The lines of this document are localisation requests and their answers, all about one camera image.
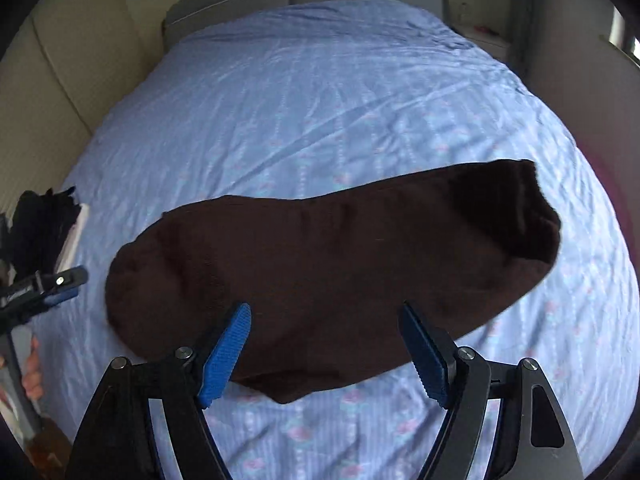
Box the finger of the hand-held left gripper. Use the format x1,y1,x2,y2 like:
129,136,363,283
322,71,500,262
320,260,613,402
0,266,89,317
0,286,81,333

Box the white bedside table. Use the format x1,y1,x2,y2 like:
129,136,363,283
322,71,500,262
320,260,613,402
452,19,517,54

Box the dark brown sock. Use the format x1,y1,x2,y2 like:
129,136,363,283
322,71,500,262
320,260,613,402
105,158,562,405

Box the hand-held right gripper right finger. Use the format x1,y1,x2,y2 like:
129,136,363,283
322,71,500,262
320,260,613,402
397,302,587,480

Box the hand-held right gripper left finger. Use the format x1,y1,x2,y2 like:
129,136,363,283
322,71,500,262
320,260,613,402
70,302,253,480

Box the person's left hand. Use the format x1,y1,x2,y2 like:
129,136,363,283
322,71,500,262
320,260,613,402
21,336,45,402

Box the blue patterned bed sheet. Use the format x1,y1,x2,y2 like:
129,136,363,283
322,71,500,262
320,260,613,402
37,0,640,480

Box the black cloth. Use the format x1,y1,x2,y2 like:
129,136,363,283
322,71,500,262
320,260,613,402
10,186,77,282

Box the window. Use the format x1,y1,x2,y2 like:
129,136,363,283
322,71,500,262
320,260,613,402
607,6,640,67

